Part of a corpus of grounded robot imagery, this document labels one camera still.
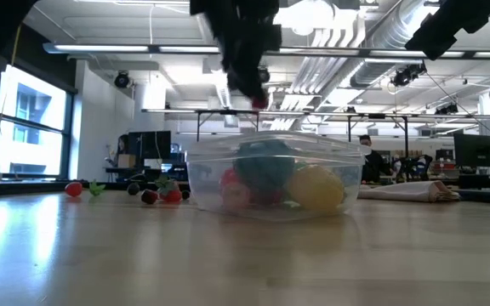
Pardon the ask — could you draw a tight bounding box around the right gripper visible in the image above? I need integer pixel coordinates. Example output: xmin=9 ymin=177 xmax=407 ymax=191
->
xmin=404 ymin=0 xmax=490 ymax=60

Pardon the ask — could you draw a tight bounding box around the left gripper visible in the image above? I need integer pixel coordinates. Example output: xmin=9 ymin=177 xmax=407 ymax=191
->
xmin=204 ymin=0 xmax=282 ymax=101

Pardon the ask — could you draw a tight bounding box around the clear plastic container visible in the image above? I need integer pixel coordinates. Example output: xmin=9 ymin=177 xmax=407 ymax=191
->
xmin=185 ymin=130 xmax=372 ymax=222

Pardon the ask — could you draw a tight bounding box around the striped green watermelon toy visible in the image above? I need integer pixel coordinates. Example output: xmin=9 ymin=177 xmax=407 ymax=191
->
xmin=232 ymin=139 xmax=297 ymax=201

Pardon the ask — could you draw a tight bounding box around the large red tomato toy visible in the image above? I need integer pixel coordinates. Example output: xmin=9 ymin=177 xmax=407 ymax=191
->
xmin=219 ymin=167 xmax=242 ymax=188

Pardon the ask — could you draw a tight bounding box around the pale pink peach toy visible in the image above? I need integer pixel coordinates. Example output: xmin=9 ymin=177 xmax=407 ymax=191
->
xmin=221 ymin=182 xmax=253 ymax=211

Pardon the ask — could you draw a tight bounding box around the black computer monitor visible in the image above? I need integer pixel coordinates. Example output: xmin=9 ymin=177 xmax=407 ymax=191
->
xmin=128 ymin=130 xmax=173 ymax=161
xmin=453 ymin=133 xmax=490 ymax=170

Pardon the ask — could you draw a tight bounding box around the person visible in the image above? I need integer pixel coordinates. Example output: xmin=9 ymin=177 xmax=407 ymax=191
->
xmin=106 ymin=133 xmax=131 ymax=168
xmin=358 ymin=133 xmax=395 ymax=184

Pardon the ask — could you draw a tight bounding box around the cardboard box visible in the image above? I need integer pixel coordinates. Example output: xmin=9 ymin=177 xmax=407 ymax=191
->
xmin=117 ymin=153 xmax=136 ymax=169

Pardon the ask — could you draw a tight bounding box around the overhead light beam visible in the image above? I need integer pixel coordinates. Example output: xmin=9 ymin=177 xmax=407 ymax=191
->
xmin=43 ymin=42 xmax=490 ymax=60

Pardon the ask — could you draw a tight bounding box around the pale pink folded towel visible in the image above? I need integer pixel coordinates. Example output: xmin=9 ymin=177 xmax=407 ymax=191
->
xmin=357 ymin=179 xmax=462 ymax=203

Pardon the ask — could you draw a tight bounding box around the green star leaf piece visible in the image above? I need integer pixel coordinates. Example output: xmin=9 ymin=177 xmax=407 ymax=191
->
xmin=88 ymin=179 xmax=106 ymax=197

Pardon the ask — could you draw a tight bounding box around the small round red toy fruit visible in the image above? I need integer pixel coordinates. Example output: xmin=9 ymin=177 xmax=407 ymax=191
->
xmin=64 ymin=181 xmax=84 ymax=198

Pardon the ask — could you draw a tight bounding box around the large window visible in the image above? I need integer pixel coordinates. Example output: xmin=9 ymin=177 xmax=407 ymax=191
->
xmin=0 ymin=63 xmax=78 ymax=182

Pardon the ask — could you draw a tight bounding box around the black background workstation frame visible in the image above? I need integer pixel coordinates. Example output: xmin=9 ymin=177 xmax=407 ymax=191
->
xmin=142 ymin=108 xmax=490 ymax=171

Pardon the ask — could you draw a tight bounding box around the silver ceiling duct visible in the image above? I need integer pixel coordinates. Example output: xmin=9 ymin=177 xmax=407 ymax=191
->
xmin=349 ymin=0 xmax=431 ymax=88

